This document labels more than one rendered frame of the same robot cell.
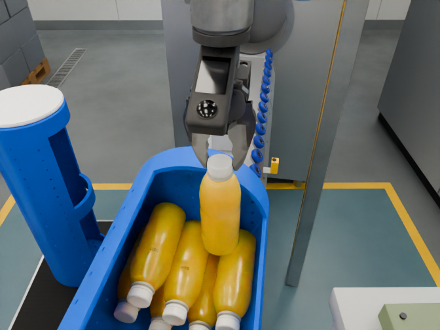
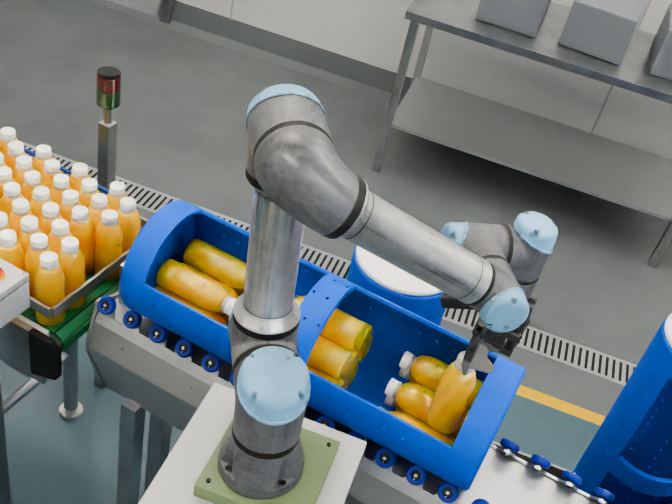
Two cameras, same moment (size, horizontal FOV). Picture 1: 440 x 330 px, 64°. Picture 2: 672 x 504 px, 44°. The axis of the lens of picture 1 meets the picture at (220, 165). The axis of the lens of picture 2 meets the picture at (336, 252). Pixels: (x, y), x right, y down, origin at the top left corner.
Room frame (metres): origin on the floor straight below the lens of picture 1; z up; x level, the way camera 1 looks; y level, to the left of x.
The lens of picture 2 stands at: (0.33, -1.23, 2.40)
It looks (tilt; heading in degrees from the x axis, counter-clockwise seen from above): 38 degrees down; 100
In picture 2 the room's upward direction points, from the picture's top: 14 degrees clockwise
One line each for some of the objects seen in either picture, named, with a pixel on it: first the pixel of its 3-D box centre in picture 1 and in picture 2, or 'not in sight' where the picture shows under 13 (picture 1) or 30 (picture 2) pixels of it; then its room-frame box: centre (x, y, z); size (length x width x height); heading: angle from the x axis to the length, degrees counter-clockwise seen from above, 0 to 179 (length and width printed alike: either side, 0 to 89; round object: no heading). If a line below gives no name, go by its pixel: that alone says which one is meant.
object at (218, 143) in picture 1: (227, 130); not in sight; (0.93, -0.02, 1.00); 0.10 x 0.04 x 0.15; 81
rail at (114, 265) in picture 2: not in sight; (109, 269); (-0.47, 0.19, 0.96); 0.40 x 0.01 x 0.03; 81
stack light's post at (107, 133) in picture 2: not in sight; (104, 269); (-0.71, 0.60, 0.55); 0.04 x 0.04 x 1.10; 81
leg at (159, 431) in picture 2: not in sight; (159, 441); (-0.31, 0.24, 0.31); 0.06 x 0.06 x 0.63; 81
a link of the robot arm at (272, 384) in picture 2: not in sight; (271, 396); (0.12, -0.32, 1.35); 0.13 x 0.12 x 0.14; 118
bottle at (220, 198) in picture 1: (220, 209); (453, 393); (0.42, 0.00, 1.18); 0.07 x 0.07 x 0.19
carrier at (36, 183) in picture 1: (58, 198); (646, 449); (1.05, 0.67, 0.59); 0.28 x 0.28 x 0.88
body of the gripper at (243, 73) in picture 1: (222, 71); (503, 315); (0.44, 0.00, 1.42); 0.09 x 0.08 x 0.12; 171
